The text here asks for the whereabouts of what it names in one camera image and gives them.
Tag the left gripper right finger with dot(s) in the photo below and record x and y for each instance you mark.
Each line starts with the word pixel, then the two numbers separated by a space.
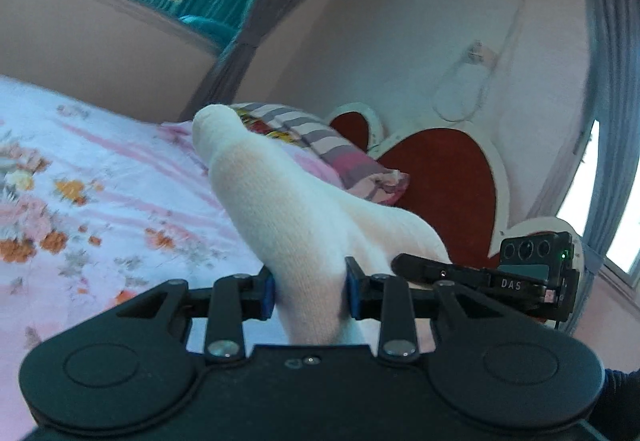
pixel 417 288

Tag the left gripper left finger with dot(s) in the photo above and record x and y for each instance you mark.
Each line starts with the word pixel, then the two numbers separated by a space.
pixel 174 306

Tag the cream white small garment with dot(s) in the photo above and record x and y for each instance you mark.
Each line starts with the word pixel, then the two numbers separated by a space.
pixel 302 228

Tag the red heart headboard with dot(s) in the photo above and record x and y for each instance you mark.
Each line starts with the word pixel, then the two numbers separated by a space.
pixel 457 183

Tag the striped patterned pillow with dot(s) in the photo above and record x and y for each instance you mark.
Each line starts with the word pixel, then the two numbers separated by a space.
pixel 359 173

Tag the floral pink bed sheet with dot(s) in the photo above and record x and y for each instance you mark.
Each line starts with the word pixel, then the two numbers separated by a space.
pixel 96 208

